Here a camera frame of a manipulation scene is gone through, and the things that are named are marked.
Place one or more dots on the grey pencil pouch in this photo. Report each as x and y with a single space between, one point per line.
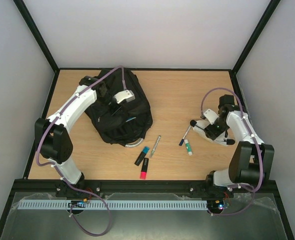
199 126

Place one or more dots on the black backpack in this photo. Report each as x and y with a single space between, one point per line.
113 129

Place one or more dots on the blue marker pen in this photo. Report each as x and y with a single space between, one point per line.
185 135

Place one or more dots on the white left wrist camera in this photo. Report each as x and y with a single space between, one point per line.
125 95

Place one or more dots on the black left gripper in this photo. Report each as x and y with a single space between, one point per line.
114 105

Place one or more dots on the white glue stick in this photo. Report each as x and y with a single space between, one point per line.
188 147

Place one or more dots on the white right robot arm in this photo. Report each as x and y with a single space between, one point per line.
252 160

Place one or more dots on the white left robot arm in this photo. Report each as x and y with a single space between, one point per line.
53 144

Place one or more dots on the black aluminium frame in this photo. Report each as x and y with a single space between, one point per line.
176 187

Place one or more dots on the green marker pen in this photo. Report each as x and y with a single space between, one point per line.
155 146

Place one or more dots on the pink highlighter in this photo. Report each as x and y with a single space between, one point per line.
144 168

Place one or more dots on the grey slotted cable duct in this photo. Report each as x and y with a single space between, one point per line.
114 205

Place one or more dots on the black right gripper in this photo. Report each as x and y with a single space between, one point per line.
211 132

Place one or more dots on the blue highlighter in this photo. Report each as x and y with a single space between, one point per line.
141 156

